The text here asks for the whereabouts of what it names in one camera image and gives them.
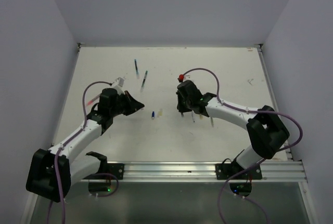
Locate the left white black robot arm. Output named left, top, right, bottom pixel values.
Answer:
left=25, top=88, right=144, bottom=203

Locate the aluminium rail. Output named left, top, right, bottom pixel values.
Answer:
left=78, top=159, right=308, bottom=182
left=255, top=44, right=294, bottom=161

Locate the right side aluminium rail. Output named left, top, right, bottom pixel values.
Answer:
left=255, top=44, right=294, bottom=161

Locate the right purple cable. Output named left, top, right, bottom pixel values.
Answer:
left=182, top=67, right=304, bottom=224

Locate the aluminium front rail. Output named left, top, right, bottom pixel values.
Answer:
left=78, top=159, right=308, bottom=182

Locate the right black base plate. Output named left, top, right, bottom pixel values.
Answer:
left=215, top=163, right=263, bottom=180

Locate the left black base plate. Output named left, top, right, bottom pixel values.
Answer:
left=84, top=163, right=125, bottom=180

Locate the dark green pen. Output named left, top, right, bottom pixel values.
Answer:
left=140, top=70, right=148, bottom=93

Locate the pink red pen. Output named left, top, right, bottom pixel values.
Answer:
left=86, top=94, right=100, bottom=106

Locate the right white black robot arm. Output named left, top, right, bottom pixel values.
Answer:
left=176, top=80, right=290, bottom=179

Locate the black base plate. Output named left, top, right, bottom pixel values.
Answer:
left=215, top=163, right=263, bottom=180
left=84, top=163, right=125, bottom=180

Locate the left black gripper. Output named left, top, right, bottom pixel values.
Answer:
left=110, top=90, right=144, bottom=116

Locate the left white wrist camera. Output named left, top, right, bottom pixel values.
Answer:
left=111, top=77, right=124, bottom=95

